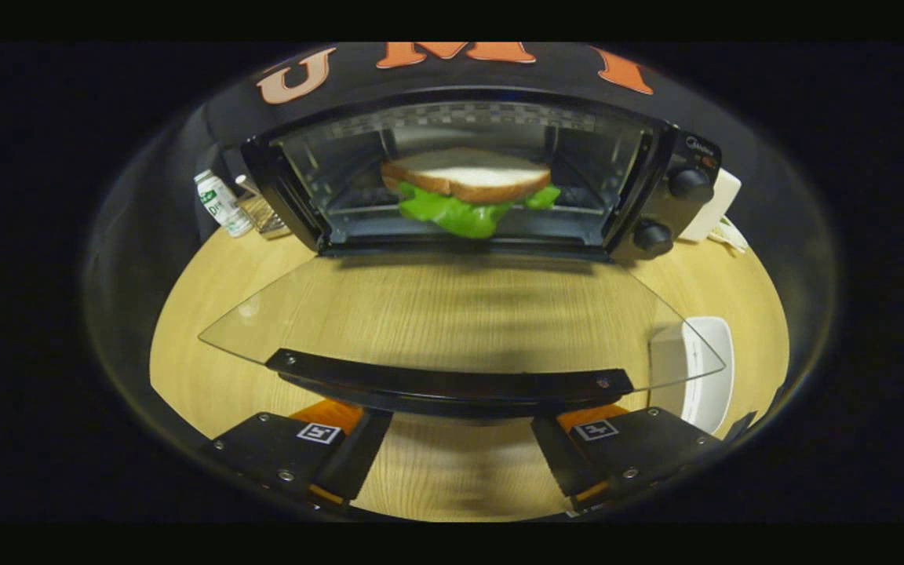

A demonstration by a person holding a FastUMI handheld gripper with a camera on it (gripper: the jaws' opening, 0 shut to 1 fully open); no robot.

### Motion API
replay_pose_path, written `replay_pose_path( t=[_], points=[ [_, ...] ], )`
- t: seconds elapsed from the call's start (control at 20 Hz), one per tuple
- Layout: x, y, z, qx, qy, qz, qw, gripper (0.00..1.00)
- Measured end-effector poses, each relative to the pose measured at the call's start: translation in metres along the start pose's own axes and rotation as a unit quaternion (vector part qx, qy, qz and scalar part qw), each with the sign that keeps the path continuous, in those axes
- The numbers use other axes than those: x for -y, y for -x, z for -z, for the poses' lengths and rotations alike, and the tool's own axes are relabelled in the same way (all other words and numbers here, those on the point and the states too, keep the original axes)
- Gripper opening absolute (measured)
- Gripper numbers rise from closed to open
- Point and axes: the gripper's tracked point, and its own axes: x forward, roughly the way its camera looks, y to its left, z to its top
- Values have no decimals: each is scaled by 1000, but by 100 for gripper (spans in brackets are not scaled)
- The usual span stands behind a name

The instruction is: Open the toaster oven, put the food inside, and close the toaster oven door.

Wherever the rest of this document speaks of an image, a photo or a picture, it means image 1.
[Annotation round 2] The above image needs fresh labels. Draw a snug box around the black toaster oven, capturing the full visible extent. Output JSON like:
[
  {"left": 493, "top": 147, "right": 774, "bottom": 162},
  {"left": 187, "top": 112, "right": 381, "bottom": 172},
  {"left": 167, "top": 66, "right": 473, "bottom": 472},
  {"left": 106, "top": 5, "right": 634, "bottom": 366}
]
[{"left": 197, "top": 85, "right": 727, "bottom": 419}]

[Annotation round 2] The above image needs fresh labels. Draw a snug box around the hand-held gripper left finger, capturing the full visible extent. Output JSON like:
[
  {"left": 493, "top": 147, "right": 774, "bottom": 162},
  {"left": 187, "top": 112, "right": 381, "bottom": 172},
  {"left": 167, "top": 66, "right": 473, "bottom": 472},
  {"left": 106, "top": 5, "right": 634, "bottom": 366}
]
[{"left": 201, "top": 399, "right": 394, "bottom": 507}]

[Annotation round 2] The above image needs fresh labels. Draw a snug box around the metal wire rack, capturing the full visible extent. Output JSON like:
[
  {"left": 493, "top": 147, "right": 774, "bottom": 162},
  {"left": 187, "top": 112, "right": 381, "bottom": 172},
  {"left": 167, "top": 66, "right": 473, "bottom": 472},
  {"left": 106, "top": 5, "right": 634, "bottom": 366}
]
[{"left": 234, "top": 174, "right": 292, "bottom": 240}]

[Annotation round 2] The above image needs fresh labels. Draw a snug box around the white plastic bottle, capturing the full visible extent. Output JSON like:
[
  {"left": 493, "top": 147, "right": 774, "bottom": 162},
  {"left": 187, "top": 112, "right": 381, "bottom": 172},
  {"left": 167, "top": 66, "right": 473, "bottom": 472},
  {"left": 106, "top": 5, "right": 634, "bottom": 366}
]
[{"left": 193, "top": 169, "right": 254, "bottom": 239}]

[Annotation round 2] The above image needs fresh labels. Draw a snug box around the white plate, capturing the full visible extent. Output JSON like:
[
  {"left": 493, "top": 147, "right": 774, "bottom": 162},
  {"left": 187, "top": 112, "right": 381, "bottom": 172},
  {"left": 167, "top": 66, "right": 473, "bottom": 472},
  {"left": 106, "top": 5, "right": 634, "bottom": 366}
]
[{"left": 648, "top": 316, "right": 735, "bottom": 435}]

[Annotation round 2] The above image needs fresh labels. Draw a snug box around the black backdrop cloth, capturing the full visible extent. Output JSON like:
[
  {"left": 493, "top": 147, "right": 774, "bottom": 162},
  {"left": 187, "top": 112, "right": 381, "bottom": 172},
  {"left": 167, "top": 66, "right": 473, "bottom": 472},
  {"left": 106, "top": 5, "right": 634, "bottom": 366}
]
[{"left": 87, "top": 42, "right": 837, "bottom": 393}]

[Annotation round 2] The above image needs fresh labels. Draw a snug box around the lettuce sandwich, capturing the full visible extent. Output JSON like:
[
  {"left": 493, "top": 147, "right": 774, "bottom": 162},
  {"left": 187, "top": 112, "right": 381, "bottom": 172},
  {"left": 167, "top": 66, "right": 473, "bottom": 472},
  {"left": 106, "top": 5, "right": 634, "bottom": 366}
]
[{"left": 380, "top": 147, "right": 561, "bottom": 239}]

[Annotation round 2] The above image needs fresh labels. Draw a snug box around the white pop-up toaster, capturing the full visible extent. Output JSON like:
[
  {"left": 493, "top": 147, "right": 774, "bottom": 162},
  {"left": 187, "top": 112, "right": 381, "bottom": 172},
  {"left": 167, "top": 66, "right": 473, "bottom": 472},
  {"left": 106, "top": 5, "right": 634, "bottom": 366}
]
[{"left": 676, "top": 167, "right": 743, "bottom": 244}]

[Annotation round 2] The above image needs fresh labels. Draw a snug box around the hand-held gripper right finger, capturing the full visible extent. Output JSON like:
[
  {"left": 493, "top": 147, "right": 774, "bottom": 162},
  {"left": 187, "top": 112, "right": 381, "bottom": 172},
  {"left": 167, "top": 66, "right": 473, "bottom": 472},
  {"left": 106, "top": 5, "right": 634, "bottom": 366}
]
[{"left": 530, "top": 403, "right": 724, "bottom": 511}]

